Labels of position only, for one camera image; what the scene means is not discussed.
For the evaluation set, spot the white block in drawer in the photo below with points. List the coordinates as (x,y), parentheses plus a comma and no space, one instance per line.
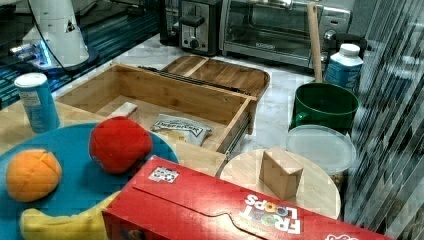
(128,110)

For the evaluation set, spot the wooden lid with knob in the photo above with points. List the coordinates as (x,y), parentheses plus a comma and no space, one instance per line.
(285,176)

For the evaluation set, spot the silver toaster oven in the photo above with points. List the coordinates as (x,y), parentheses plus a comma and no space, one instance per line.
(278,30)

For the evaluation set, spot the wooden serving tray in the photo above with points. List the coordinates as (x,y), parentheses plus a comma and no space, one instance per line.
(239,78)

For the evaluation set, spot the blue bottle white cap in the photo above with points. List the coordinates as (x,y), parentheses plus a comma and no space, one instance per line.
(344,67)

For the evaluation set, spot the yellow plush banana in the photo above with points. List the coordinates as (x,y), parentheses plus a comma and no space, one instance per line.
(87,225)

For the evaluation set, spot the red Froot Loops box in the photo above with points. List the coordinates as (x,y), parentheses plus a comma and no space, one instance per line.
(167,201)

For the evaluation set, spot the orange plush fruit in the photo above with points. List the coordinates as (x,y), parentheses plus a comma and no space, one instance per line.
(32,174)

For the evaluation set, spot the wooden drawer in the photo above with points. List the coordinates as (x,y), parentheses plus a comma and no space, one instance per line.
(228,112)

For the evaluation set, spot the silver snack packet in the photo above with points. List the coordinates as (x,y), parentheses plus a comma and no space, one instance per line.
(182,129)

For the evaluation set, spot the green mug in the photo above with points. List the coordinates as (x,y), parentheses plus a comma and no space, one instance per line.
(324,104)

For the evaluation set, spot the blue plate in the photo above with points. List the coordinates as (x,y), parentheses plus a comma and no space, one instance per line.
(82,186)

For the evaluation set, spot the silver toaster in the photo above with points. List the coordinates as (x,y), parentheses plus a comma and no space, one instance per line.
(192,25)

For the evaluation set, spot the blue can white lid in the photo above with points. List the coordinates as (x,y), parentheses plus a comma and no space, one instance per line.
(37,100)

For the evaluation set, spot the wooden rolling pin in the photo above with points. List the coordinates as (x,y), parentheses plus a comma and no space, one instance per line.
(315,41)

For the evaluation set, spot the red plush apple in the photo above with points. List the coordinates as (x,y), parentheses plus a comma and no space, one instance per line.
(117,143)

